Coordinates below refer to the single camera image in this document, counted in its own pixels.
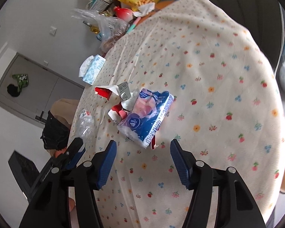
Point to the clear plastic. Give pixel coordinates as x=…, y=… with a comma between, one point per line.
x=85, y=126

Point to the floral tablecloth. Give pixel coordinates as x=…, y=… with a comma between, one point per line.
x=227, y=111

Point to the wall light switch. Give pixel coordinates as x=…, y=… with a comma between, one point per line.
x=53, y=30

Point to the clear plastic bag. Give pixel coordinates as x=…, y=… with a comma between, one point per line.
x=111, y=28

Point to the orange blue table mat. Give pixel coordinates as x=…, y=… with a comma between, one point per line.
x=158, y=7

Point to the crumpled tissue near vase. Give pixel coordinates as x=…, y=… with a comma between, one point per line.
x=144, y=10

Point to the black wire basket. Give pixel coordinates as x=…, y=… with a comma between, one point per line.
x=99, y=5

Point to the oil bottle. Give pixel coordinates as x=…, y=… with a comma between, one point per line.
x=92, y=28

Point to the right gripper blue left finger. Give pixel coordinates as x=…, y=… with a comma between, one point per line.
x=103, y=162

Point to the grey door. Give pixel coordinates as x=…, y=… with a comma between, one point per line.
x=45, y=87

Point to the blue white snack wrapper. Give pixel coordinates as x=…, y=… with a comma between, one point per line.
x=145, y=119

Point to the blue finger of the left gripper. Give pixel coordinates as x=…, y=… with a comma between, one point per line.
x=75, y=159

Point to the red peach-shaped vase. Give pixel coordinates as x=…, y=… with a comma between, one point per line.
x=123, y=13

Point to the red white torn wrapper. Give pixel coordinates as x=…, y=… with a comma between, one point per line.
x=121, y=100

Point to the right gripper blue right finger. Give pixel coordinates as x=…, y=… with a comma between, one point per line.
x=183, y=163

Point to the blue tissue box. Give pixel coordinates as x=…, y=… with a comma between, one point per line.
x=90, y=68

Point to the grey upholstered chair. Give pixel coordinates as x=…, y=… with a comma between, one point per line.
x=264, y=20

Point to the black case on floor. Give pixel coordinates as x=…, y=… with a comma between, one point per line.
x=24, y=172

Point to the black green door hanging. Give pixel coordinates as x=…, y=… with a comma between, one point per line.
x=22, y=82

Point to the teal pink pen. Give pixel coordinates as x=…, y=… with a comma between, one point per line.
x=134, y=24

